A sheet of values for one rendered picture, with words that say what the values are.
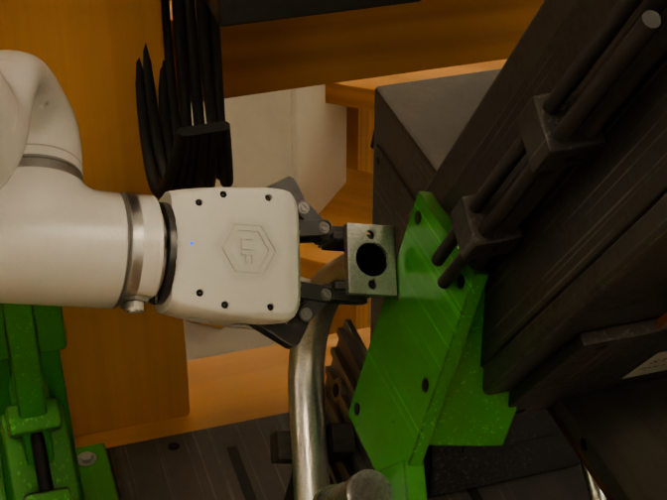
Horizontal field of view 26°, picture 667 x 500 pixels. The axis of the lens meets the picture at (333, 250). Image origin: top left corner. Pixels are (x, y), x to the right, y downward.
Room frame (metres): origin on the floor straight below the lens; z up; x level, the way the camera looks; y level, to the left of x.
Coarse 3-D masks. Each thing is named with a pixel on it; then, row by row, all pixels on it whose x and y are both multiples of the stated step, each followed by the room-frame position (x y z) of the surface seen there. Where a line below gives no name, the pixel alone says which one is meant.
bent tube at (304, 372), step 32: (352, 224) 0.92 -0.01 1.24; (352, 256) 0.90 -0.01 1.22; (384, 256) 0.92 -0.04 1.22; (352, 288) 0.89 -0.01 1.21; (384, 288) 0.89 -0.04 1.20; (320, 320) 0.95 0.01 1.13; (320, 352) 0.95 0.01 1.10; (288, 384) 0.94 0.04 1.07; (320, 384) 0.94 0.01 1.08; (320, 416) 0.91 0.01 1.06; (320, 448) 0.89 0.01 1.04; (320, 480) 0.87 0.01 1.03
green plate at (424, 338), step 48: (432, 240) 0.88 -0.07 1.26; (432, 288) 0.85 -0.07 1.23; (480, 288) 0.81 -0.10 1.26; (384, 336) 0.89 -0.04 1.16; (432, 336) 0.83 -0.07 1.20; (480, 336) 0.83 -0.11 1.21; (384, 384) 0.87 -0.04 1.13; (432, 384) 0.81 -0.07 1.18; (480, 384) 0.83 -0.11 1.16; (384, 432) 0.84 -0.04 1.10; (432, 432) 0.80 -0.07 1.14; (480, 432) 0.83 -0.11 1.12
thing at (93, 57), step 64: (0, 0) 1.09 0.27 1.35; (64, 0) 1.10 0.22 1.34; (128, 0) 1.12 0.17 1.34; (64, 64) 1.10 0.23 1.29; (128, 64) 1.12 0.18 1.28; (128, 128) 1.12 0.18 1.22; (128, 192) 1.12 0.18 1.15; (64, 320) 1.09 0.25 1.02; (128, 320) 1.11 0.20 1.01; (128, 384) 1.11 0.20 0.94
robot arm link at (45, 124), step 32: (0, 64) 0.83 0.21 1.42; (32, 64) 0.85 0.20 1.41; (0, 96) 0.74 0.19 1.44; (32, 96) 0.81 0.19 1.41; (64, 96) 0.91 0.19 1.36; (0, 128) 0.74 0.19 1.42; (32, 128) 0.89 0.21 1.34; (64, 128) 0.90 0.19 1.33; (0, 160) 0.74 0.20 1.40; (64, 160) 0.89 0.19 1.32
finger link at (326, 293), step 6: (306, 282) 0.89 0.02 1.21; (306, 288) 0.88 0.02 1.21; (312, 288) 0.88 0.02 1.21; (318, 288) 0.89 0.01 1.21; (324, 288) 0.89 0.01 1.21; (330, 288) 0.89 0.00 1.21; (306, 294) 0.88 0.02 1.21; (312, 294) 0.88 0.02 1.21; (318, 294) 0.88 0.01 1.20; (324, 294) 0.89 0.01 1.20; (330, 294) 0.89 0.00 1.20; (300, 300) 0.89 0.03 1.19; (312, 300) 0.88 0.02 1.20; (318, 300) 0.88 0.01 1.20; (324, 300) 0.88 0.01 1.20; (330, 300) 0.88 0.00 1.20
